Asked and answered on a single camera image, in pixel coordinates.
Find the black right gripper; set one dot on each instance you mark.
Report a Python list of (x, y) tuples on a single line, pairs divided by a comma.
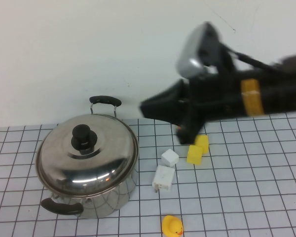
[(219, 98)]

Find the stainless steel lid black knob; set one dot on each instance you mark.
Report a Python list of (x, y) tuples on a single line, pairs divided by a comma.
[(108, 153)]

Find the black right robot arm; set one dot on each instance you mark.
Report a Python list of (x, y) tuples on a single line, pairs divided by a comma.
[(283, 98)]

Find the yellow foam cube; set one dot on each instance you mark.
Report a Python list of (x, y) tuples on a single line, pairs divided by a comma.
[(203, 143), (195, 155)]

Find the white foam cube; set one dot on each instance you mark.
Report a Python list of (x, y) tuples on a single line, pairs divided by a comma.
[(170, 158)]

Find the white charger plug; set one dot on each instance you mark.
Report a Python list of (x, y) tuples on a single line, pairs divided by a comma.
[(164, 179)]

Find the white grid tablecloth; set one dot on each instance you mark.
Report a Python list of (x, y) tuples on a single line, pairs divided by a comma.
[(236, 160)]

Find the yellow tape band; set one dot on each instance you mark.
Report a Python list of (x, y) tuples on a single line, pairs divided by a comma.
[(252, 98)]

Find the yellow rubber duck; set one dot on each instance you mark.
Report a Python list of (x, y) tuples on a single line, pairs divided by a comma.
[(172, 225)]

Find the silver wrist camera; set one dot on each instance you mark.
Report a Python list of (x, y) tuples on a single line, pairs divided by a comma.
[(195, 49)]

